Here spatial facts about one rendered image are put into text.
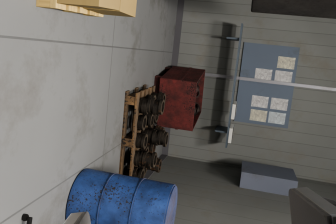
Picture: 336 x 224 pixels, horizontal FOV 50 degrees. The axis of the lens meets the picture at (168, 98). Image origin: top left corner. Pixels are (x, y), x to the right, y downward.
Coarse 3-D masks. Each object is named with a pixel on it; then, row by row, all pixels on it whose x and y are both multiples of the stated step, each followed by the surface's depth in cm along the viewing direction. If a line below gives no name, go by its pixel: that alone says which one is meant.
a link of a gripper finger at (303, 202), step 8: (288, 192) 15; (296, 192) 14; (304, 192) 14; (312, 192) 14; (296, 200) 14; (304, 200) 14; (312, 200) 13; (320, 200) 13; (296, 208) 14; (304, 208) 14; (312, 208) 13; (320, 208) 12; (328, 208) 12; (296, 216) 15; (304, 216) 14; (312, 216) 13; (320, 216) 12; (328, 216) 12
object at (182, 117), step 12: (168, 72) 605; (180, 72) 610; (192, 72) 616; (204, 72) 647; (156, 84) 583; (168, 84) 568; (180, 84) 563; (192, 84) 559; (168, 96) 573; (180, 96) 568; (192, 96) 564; (168, 108) 578; (180, 108) 574; (192, 108) 569; (168, 120) 584; (180, 120) 579; (192, 120) 574
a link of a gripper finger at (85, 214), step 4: (76, 212) 15; (80, 212) 15; (84, 212) 15; (68, 216) 15; (72, 216) 14; (76, 216) 14; (80, 216) 14; (84, 216) 15; (88, 216) 15; (68, 220) 14; (72, 220) 14; (76, 220) 14; (80, 220) 14; (84, 220) 14; (88, 220) 15
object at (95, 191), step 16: (80, 176) 337; (96, 176) 338; (112, 176) 339; (128, 176) 344; (80, 192) 325; (96, 192) 324; (112, 192) 322; (128, 192) 321; (144, 192) 321; (160, 192) 320; (176, 192) 351; (80, 208) 321; (96, 208) 318; (112, 208) 316; (128, 208) 314; (144, 208) 312; (160, 208) 310
